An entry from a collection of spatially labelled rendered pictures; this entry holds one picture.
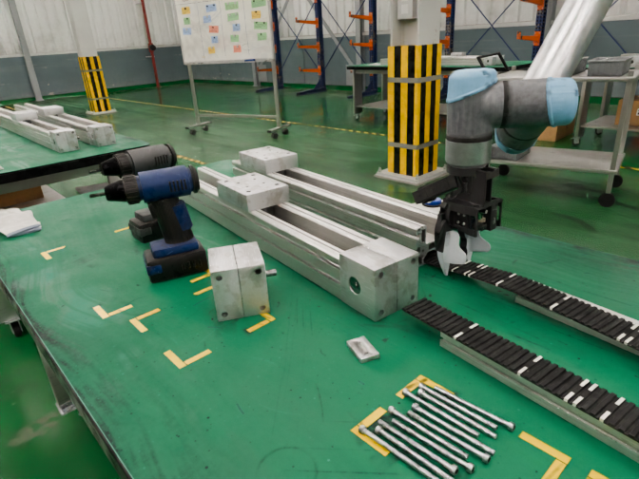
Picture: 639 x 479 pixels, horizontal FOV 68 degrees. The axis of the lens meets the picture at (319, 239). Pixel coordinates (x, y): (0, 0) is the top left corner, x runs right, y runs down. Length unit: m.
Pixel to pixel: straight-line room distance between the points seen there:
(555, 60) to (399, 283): 0.49
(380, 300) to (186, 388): 0.32
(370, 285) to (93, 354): 0.45
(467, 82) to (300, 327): 0.47
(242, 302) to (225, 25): 6.06
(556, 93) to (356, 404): 0.55
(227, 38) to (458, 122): 6.03
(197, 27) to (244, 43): 0.77
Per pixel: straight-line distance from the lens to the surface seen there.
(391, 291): 0.79
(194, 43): 7.10
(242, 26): 6.59
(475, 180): 0.84
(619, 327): 0.80
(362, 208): 1.04
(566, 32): 1.02
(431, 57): 4.17
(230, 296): 0.81
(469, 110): 0.81
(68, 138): 2.57
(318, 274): 0.88
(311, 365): 0.71
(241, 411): 0.65
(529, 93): 0.82
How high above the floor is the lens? 1.22
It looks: 23 degrees down
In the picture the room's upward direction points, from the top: 4 degrees counter-clockwise
